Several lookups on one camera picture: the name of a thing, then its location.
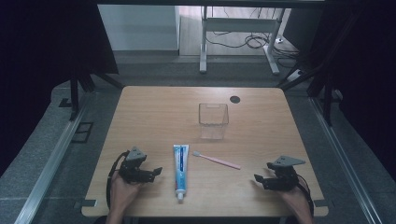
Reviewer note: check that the white desk frame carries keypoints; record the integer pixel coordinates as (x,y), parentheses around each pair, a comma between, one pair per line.
(239,25)

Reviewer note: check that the person's left hand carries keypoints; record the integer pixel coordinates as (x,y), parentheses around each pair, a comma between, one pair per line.
(123,193)

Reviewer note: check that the white cabinet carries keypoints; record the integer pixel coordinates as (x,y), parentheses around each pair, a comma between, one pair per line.
(138,28)

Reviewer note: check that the black curtain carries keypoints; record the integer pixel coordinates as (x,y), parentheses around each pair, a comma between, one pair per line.
(370,77)
(37,77)

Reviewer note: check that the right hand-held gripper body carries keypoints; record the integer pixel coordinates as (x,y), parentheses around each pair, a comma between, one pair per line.
(281,175)

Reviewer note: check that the clear plastic cup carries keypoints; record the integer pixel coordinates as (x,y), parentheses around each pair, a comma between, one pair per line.
(213,119)

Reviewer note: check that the person's right hand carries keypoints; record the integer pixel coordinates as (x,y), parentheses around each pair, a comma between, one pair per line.
(295,199)

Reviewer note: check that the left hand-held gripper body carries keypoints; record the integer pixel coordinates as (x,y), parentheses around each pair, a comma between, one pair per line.
(134,169)

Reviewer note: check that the grey table bracket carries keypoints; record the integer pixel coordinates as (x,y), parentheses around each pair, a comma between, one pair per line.
(85,203)
(320,203)

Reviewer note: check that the aluminium floor rail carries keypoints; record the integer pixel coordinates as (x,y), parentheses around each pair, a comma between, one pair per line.
(49,168)
(342,161)

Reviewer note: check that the white power strip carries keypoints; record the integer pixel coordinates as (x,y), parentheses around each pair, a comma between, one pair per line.
(295,75)

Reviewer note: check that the blue and white toothpaste tube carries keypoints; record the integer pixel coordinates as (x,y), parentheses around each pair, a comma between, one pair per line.
(181,171)

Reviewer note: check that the pink toothbrush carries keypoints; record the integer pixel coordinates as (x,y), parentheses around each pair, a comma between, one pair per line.
(218,161)

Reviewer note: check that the black floor bracket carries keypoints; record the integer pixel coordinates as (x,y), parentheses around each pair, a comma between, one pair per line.
(82,132)

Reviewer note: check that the black metal stand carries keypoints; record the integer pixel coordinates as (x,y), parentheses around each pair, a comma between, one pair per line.
(327,99)
(74,93)

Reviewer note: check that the black round table grommet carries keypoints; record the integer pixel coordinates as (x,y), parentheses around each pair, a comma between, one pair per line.
(235,99)

